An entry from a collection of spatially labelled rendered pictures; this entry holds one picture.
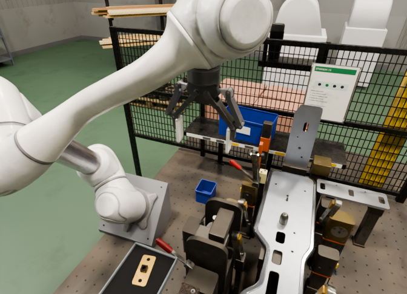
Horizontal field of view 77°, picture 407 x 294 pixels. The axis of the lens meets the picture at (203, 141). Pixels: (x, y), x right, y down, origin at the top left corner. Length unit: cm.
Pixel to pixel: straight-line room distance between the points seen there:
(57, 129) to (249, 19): 44
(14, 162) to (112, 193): 56
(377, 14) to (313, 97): 412
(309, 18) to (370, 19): 167
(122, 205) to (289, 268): 67
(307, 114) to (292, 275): 68
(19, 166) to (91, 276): 83
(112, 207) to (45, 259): 139
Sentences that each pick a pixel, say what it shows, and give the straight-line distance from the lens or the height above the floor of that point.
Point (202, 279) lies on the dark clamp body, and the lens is 86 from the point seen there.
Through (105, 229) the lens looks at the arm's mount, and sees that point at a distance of 148.
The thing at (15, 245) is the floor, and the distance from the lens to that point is 269.
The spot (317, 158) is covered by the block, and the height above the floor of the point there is 106.
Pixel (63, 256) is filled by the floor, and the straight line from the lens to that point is 243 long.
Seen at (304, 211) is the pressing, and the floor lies 100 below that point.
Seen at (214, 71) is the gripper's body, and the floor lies 166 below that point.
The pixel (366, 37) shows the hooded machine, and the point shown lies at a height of 93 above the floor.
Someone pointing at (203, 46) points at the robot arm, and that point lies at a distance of 37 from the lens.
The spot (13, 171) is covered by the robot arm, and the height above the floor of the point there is 148.
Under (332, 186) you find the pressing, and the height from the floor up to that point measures 100.
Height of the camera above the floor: 183
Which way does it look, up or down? 33 degrees down
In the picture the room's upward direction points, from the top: straight up
